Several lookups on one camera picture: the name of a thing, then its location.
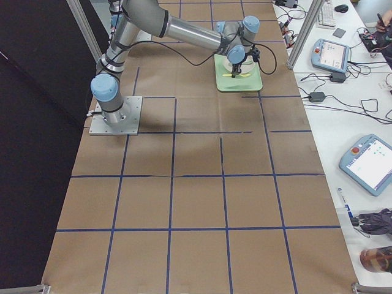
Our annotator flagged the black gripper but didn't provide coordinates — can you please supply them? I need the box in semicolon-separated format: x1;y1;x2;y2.
232;63;242;78

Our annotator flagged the white round plate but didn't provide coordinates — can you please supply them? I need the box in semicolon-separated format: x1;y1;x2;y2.
222;56;255;74

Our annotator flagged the light green tray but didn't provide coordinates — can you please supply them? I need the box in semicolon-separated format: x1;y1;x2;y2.
214;55;263;92

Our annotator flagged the black power adapter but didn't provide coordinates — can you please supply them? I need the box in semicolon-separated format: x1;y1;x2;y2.
308;92;326;103
329;72;347;83

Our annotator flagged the blue teach pendant far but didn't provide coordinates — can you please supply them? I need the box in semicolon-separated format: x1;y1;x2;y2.
311;39;350;74

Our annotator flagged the blue teach pendant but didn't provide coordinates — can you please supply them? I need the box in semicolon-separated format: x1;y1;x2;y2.
339;134;391;196
311;39;350;74

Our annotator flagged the white keyboard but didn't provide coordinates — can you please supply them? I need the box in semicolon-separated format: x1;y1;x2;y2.
318;1;336;29

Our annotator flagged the black computer mouse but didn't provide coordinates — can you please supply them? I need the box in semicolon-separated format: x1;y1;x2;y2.
334;4;349;13

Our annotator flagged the blue teach pendant near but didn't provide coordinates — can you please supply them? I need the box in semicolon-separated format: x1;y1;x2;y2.
339;134;391;196

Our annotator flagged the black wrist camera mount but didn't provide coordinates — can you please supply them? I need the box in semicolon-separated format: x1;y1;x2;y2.
249;47;260;64

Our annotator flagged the black camera cable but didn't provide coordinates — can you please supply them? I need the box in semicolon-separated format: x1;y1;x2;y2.
100;41;278;76

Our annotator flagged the aluminium frame post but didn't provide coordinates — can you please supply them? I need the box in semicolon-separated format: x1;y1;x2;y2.
286;0;324;70

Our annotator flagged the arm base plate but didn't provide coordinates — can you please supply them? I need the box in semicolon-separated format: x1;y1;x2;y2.
135;30;152;42
89;96;143;135

